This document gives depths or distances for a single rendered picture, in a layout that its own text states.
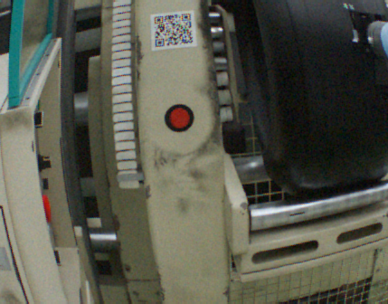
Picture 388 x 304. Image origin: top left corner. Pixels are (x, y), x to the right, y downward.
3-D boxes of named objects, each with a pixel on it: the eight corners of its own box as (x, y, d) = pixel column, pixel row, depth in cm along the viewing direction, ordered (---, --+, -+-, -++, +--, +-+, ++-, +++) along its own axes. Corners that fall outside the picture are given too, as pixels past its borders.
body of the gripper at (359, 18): (378, 14, 150) (392, 16, 138) (388, 57, 151) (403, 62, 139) (345, 9, 149) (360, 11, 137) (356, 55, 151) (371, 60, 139)
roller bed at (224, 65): (139, 154, 223) (134, 19, 215) (137, 135, 237) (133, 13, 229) (241, 144, 224) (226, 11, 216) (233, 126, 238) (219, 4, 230)
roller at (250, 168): (228, 187, 206) (227, 163, 205) (225, 180, 211) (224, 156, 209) (375, 165, 208) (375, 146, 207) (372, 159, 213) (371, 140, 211)
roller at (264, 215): (244, 235, 179) (244, 210, 178) (241, 227, 184) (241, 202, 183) (398, 200, 181) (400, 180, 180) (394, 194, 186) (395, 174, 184)
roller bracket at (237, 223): (232, 257, 176) (231, 204, 174) (211, 189, 215) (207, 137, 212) (251, 254, 177) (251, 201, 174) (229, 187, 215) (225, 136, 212)
